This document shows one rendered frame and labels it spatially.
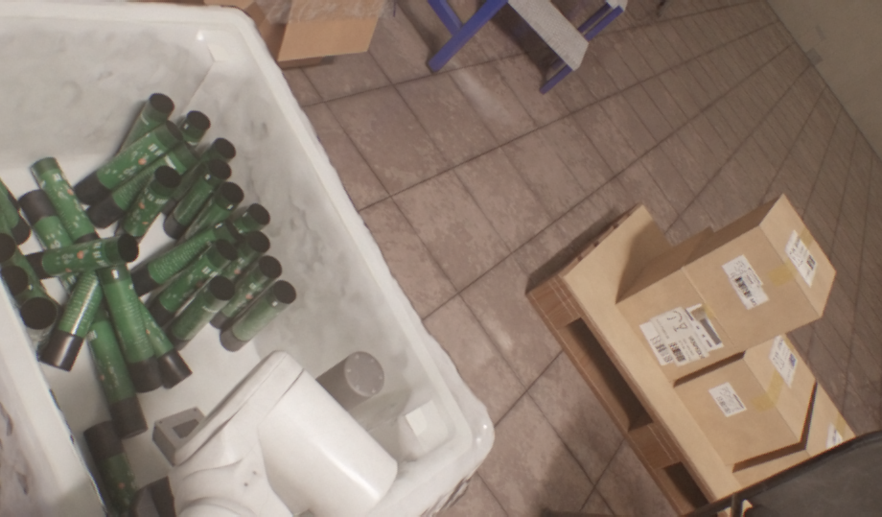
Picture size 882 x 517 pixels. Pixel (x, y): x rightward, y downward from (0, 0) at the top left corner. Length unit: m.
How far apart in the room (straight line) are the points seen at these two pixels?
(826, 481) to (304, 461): 1.16
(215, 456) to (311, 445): 0.07
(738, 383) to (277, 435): 1.87
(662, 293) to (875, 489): 0.90
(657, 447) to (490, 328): 0.64
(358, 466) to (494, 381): 1.42
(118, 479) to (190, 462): 0.37
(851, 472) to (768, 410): 0.80
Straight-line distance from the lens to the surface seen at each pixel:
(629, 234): 2.53
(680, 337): 2.19
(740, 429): 2.30
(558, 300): 2.09
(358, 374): 0.50
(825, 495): 1.50
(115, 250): 0.77
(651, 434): 2.20
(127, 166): 0.90
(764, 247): 2.05
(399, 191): 1.98
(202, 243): 0.84
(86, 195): 0.93
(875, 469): 1.48
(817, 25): 9.88
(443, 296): 1.88
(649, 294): 2.16
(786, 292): 2.08
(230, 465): 0.41
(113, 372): 0.83
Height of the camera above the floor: 1.23
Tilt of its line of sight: 39 degrees down
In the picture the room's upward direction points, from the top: 53 degrees clockwise
